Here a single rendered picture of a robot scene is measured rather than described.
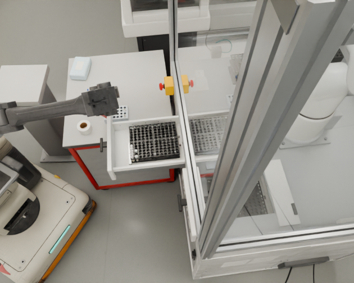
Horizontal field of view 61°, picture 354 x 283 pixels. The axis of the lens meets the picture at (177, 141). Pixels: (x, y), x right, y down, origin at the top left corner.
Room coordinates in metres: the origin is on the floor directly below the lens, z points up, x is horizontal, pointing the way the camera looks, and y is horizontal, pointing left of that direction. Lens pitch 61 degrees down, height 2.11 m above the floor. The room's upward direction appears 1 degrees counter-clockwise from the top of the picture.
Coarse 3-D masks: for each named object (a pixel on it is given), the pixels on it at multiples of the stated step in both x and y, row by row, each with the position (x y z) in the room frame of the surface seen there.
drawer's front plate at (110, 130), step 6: (108, 120) 0.78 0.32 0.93; (108, 126) 0.75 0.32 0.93; (108, 132) 0.72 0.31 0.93; (114, 132) 0.77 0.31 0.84; (108, 138) 0.69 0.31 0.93; (114, 138) 0.74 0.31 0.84; (108, 144) 0.65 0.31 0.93; (114, 144) 0.70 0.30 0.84; (108, 150) 0.62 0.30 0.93; (114, 150) 0.66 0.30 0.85; (108, 156) 0.59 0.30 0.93; (114, 156) 0.63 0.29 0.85; (108, 162) 0.56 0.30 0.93; (114, 162) 0.60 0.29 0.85; (108, 168) 0.53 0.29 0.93; (114, 174) 0.54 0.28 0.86
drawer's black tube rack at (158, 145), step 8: (136, 128) 0.75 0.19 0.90; (144, 128) 0.75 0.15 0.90; (152, 128) 0.75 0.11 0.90; (160, 128) 0.75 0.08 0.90; (168, 128) 0.75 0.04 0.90; (136, 136) 0.71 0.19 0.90; (144, 136) 0.71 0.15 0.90; (152, 136) 0.71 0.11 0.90; (160, 136) 0.71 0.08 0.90; (168, 136) 0.73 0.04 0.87; (176, 136) 0.71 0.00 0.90; (136, 144) 0.68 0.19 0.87; (144, 144) 0.67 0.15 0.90; (152, 144) 0.68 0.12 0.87; (160, 144) 0.68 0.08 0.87; (168, 144) 0.67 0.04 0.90; (176, 144) 0.68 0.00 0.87; (144, 152) 0.63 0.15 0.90; (152, 152) 0.64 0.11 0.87; (160, 152) 0.64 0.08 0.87; (168, 152) 0.62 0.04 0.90; (176, 152) 0.63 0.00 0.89; (144, 160) 0.60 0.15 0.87; (152, 160) 0.60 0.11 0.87
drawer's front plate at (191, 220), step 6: (186, 168) 0.53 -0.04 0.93; (186, 174) 0.50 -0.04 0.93; (186, 180) 0.47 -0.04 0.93; (186, 186) 0.45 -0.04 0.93; (186, 192) 0.42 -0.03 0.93; (186, 198) 0.41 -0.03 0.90; (192, 210) 0.35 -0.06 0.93; (192, 216) 0.32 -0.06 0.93; (192, 222) 0.30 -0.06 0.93; (192, 228) 0.28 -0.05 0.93; (192, 234) 0.25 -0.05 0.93; (192, 240) 0.25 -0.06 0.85
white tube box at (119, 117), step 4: (120, 108) 0.94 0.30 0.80; (120, 112) 0.92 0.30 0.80; (124, 112) 0.92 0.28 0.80; (128, 112) 0.94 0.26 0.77; (112, 116) 0.89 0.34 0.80; (116, 116) 0.89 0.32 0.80; (120, 116) 0.90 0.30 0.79; (128, 116) 0.91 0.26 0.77; (104, 120) 0.87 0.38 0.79; (112, 120) 0.88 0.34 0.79; (116, 120) 0.88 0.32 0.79; (120, 120) 0.88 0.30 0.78; (124, 120) 0.88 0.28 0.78; (128, 120) 0.88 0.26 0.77
